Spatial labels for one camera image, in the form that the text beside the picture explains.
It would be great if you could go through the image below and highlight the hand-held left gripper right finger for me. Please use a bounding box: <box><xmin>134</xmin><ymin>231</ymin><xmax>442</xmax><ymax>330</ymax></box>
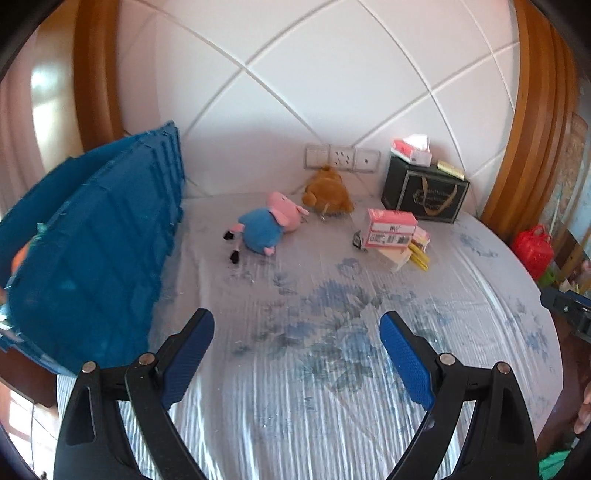
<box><xmin>379</xmin><ymin>311</ymin><xmax>540</xmax><ymax>480</ymax></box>

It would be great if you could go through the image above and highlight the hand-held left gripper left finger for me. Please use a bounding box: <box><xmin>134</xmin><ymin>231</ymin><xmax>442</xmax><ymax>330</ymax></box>
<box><xmin>53</xmin><ymin>308</ymin><xmax>215</xmax><ymax>480</ymax></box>

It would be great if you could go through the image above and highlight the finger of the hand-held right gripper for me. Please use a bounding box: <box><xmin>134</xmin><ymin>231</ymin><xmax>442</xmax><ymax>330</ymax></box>
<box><xmin>540</xmin><ymin>286</ymin><xmax>591</xmax><ymax>344</ymax></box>

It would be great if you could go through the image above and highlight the pink and yellow packet stack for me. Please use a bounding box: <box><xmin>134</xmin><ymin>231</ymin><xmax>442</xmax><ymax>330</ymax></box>
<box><xmin>409</xmin><ymin>228</ymin><xmax>431</xmax><ymax>271</ymax></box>

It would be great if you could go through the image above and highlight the pink cardboard box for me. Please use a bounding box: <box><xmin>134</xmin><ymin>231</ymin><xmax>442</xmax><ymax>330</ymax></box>
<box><xmin>359</xmin><ymin>209</ymin><xmax>419</xmax><ymax>253</ymax></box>

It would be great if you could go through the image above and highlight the blue plastic crate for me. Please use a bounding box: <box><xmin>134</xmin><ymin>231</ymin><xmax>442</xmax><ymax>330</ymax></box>
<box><xmin>0</xmin><ymin>121</ymin><xmax>186</xmax><ymax>376</ymax></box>

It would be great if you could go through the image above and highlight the pink pig plush toy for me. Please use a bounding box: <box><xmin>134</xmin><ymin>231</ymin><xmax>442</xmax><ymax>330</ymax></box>
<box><xmin>223</xmin><ymin>191</ymin><xmax>310</xmax><ymax>265</ymax></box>

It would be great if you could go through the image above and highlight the brown plush toy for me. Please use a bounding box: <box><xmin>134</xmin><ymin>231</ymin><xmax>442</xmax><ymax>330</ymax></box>
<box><xmin>302</xmin><ymin>165</ymin><xmax>355</xmax><ymax>217</ymax></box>

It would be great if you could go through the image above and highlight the person's right hand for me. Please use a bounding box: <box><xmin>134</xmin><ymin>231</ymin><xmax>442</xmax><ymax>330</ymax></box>
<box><xmin>574</xmin><ymin>382</ymin><xmax>591</xmax><ymax>435</ymax></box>

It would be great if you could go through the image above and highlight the red plastic basket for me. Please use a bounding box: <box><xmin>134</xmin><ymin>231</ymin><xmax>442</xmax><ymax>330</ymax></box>
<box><xmin>510</xmin><ymin>224</ymin><xmax>554</xmax><ymax>281</ymax></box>

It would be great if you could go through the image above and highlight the green cloth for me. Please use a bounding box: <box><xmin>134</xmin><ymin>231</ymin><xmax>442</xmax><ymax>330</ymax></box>
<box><xmin>538</xmin><ymin>449</ymin><xmax>577</xmax><ymax>480</ymax></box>

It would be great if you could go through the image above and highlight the black gift box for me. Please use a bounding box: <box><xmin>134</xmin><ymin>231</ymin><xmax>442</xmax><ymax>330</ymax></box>
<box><xmin>381</xmin><ymin>154</ymin><xmax>471</xmax><ymax>224</ymax></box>

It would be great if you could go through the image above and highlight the small gold box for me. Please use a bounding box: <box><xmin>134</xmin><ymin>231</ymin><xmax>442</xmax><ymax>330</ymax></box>
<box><xmin>436</xmin><ymin>160</ymin><xmax>465</xmax><ymax>181</ymax></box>

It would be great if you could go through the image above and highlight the orange toy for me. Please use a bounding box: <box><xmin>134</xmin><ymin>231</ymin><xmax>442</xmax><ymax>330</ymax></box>
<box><xmin>10</xmin><ymin>244</ymin><xmax>34</xmax><ymax>274</ymax></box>

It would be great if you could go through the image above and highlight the red and white tissue box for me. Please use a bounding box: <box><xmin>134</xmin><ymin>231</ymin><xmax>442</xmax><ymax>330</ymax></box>
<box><xmin>390</xmin><ymin>134</ymin><xmax>433</xmax><ymax>167</ymax></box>

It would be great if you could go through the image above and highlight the white padded headboard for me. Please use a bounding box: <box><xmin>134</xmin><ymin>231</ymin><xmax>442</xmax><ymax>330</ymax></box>
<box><xmin>117</xmin><ymin>0</ymin><xmax>523</xmax><ymax>214</ymax></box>

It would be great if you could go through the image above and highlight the wooden headboard post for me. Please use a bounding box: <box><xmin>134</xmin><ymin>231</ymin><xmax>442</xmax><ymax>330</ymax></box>
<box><xmin>479</xmin><ymin>0</ymin><xmax>581</xmax><ymax>232</ymax></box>
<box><xmin>73</xmin><ymin>0</ymin><xmax>124</xmax><ymax>154</ymax></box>

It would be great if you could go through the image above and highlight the white wall outlet plate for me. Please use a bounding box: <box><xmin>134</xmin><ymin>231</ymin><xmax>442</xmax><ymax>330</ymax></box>
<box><xmin>354</xmin><ymin>148</ymin><xmax>380</xmax><ymax>174</ymax></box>

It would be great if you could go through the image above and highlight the white wall socket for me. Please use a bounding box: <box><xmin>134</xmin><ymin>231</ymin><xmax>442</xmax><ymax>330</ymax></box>
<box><xmin>329</xmin><ymin>145</ymin><xmax>356</xmax><ymax>172</ymax></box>

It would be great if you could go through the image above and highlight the white wall switch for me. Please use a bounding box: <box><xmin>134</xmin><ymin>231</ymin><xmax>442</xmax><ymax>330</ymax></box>
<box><xmin>304</xmin><ymin>144</ymin><xmax>331</xmax><ymax>169</ymax></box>

